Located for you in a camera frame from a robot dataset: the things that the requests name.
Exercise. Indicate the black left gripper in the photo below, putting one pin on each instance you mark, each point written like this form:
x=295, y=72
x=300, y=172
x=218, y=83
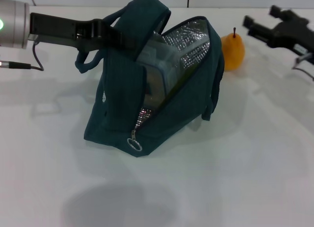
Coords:
x=59, y=29

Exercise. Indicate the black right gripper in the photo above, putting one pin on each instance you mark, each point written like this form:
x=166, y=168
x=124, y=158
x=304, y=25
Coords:
x=294, y=33

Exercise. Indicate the clear plastic food container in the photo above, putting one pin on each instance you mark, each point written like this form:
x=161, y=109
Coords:
x=157, y=62

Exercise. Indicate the dark teal insulated lunch bag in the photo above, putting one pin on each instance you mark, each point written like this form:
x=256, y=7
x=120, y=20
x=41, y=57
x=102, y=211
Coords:
x=117, y=109

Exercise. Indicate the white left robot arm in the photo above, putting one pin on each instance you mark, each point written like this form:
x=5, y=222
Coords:
x=14, y=23

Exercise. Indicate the yellow orange pear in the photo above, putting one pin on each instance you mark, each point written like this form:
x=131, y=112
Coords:
x=234, y=53

